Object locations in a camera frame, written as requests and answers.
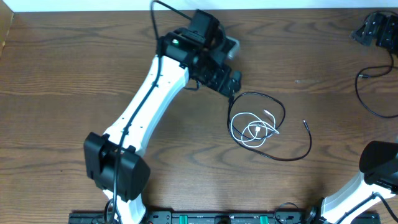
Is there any thin black USB cable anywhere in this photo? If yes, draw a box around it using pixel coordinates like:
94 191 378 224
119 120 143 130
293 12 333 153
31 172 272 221
354 49 398 119

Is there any white USB cable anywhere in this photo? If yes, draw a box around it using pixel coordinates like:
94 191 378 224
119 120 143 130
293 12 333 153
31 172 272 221
229 109 280 149

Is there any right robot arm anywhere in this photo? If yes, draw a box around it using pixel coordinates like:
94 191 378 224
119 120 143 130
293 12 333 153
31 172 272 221
303 10 397 223

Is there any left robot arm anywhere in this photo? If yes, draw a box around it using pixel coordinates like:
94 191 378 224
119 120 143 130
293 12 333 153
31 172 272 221
83 10 242 223

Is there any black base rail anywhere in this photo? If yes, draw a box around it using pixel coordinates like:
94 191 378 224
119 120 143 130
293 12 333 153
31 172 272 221
68 211 381 224

